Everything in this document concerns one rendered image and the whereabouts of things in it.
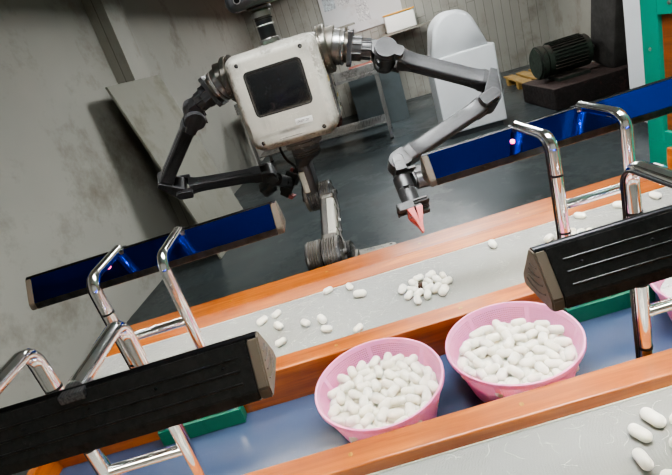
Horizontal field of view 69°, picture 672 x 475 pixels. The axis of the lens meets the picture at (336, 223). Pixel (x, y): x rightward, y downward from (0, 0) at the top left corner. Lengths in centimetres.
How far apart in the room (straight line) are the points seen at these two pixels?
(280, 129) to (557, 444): 126
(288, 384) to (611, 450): 66
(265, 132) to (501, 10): 799
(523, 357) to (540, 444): 23
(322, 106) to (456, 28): 401
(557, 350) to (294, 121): 109
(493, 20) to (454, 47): 389
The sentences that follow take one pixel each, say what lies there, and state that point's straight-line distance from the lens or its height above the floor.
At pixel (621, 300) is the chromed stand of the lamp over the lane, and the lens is 127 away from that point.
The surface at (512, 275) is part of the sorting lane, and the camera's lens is 132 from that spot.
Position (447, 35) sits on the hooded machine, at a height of 109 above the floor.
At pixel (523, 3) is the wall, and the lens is 956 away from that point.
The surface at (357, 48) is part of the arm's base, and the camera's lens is 174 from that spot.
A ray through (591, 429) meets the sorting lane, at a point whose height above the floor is 74.
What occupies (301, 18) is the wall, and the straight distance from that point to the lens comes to 932.
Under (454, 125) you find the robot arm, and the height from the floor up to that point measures 105.
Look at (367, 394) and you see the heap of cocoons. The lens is 104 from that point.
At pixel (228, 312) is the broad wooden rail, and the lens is 153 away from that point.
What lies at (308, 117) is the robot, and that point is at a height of 119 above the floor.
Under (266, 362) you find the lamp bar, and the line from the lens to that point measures 63.
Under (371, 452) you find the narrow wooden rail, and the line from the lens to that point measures 91.
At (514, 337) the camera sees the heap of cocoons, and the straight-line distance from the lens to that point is 110.
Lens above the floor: 141
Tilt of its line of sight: 20 degrees down
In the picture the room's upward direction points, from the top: 18 degrees counter-clockwise
